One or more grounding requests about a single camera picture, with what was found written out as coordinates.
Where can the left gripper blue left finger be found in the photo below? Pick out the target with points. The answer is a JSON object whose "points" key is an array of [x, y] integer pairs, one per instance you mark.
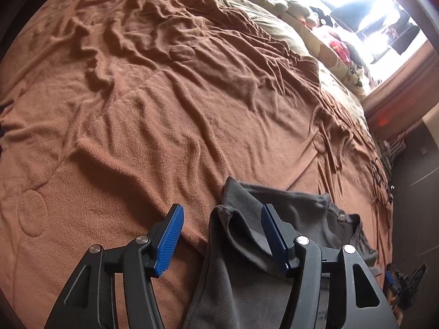
{"points": [[165, 240]]}

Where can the grey t-shirt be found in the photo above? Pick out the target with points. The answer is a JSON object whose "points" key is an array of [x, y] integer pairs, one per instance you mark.
{"points": [[240, 285]]}

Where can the plush toys on windowsill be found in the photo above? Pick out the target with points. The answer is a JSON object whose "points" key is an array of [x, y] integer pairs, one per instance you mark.
{"points": [[337, 49]]}

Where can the white bedside table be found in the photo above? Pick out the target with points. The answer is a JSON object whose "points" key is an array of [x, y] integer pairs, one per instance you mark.
{"points": [[389, 150]]}

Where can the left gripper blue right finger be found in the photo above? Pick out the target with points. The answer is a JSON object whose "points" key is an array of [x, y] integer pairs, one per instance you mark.
{"points": [[280, 236]]}

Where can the right pink curtain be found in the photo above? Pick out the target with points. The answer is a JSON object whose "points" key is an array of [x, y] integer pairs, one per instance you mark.
{"points": [[396, 104]]}

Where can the dark hanging garment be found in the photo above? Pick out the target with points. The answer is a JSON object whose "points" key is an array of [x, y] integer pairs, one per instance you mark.
{"points": [[402, 33]]}

